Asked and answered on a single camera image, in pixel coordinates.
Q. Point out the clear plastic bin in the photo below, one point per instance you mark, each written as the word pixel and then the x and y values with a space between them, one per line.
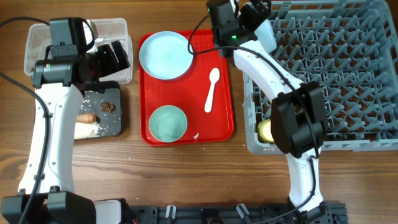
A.
pixel 106 31

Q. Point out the light blue bowl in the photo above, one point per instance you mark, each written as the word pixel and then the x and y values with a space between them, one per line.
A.
pixel 265 36

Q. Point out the large light blue plate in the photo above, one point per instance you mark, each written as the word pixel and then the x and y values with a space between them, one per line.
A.
pixel 166 55

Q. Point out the yellow plastic cup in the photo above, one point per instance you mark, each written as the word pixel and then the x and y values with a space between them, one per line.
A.
pixel 264 132

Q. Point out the white plastic spoon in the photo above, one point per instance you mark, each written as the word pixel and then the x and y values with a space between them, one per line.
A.
pixel 214 77

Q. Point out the brown food scrap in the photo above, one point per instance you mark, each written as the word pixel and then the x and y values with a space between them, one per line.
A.
pixel 107 107

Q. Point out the grey dishwasher rack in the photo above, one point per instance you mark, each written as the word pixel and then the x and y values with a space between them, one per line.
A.
pixel 350 49

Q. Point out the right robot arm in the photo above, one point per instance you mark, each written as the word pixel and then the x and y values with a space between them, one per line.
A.
pixel 298 115

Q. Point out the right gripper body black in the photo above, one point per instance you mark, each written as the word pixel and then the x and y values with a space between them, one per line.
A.
pixel 248 22

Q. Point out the green small bowl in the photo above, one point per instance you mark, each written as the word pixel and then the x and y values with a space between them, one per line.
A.
pixel 168 123

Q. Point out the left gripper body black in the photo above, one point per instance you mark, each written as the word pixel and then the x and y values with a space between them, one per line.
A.
pixel 102 61

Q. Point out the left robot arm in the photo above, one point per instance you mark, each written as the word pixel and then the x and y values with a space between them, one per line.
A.
pixel 72 65

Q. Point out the black waste tray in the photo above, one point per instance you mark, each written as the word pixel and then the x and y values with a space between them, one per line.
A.
pixel 103 87

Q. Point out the white rice pile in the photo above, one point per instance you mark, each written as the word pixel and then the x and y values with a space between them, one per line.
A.
pixel 107 124

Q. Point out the red serving tray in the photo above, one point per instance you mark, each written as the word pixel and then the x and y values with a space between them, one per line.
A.
pixel 189 93

